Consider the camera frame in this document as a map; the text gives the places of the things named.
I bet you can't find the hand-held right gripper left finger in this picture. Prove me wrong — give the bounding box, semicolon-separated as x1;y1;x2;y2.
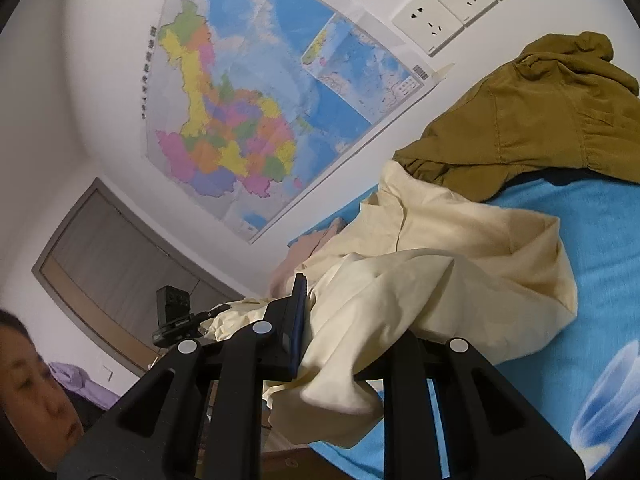
57;272;308;480

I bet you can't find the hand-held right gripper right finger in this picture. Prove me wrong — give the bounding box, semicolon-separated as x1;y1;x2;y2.
352;331;587;480

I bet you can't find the cream garment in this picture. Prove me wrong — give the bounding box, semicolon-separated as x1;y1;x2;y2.
207;160;578;448

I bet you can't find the pink cloth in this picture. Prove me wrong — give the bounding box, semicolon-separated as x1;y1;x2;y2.
269;217;346;296

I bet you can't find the grey door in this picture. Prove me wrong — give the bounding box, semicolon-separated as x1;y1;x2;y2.
31;176;246;376

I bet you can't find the purple cloth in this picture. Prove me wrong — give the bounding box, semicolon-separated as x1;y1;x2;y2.
47;361;121;411

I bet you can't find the person's face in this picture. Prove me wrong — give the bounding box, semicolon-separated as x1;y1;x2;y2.
0;308;83;476

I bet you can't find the blue blanket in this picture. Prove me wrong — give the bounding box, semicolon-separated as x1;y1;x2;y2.
287;167;640;480

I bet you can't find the mustard brown garment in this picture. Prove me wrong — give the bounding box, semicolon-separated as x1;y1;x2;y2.
392;31;640;203

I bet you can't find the colourful wall map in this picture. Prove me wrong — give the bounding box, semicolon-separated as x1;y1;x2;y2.
135;0;456;245

